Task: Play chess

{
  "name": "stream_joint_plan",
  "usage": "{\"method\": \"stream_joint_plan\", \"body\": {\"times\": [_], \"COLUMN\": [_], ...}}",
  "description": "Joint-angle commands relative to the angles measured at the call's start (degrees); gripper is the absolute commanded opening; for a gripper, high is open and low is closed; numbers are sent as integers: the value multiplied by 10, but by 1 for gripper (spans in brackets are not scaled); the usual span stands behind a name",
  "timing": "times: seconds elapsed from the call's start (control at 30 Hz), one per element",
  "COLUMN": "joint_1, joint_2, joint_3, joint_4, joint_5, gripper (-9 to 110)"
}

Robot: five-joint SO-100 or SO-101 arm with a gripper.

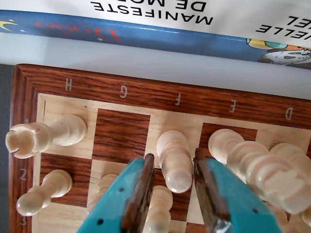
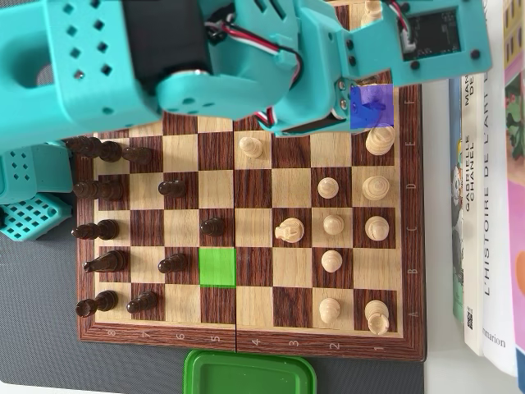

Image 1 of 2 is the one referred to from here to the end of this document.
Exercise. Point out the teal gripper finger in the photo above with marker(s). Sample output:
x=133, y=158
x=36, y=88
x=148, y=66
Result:
x=238, y=206
x=114, y=204

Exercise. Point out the white wooden bishop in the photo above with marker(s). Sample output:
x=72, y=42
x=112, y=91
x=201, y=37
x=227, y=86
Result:
x=173, y=157

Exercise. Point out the wooden chess board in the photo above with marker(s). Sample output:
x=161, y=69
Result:
x=121, y=131

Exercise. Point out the white wooden king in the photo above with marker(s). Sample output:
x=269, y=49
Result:
x=243, y=153

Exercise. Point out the white wooden queen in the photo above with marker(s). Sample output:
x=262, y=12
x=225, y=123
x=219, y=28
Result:
x=286, y=148

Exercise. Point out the white wooden rook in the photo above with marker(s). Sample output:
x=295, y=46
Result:
x=65, y=131

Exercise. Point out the blue Dodo panda book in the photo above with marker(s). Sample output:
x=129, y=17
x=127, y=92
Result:
x=170, y=38

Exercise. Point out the white Manifeste de Mode book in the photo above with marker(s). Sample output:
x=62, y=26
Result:
x=145, y=12

